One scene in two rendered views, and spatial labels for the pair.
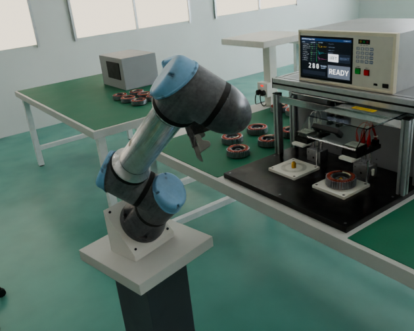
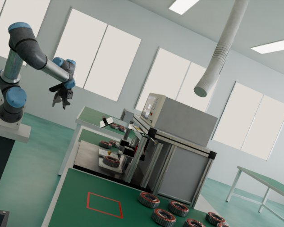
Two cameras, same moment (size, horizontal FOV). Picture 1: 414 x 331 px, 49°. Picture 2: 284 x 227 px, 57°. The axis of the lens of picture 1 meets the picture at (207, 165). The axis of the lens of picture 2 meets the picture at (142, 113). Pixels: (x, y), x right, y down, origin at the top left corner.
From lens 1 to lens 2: 125 cm
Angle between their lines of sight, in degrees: 30
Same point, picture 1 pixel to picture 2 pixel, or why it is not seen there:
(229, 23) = (218, 147)
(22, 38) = (112, 95)
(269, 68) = not seen: hidden behind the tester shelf
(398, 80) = (158, 121)
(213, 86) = (24, 34)
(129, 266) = not seen: outside the picture
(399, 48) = (163, 104)
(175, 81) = (12, 25)
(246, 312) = not seen: outside the picture
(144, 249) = not seen: outside the picture
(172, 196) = (14, 96)
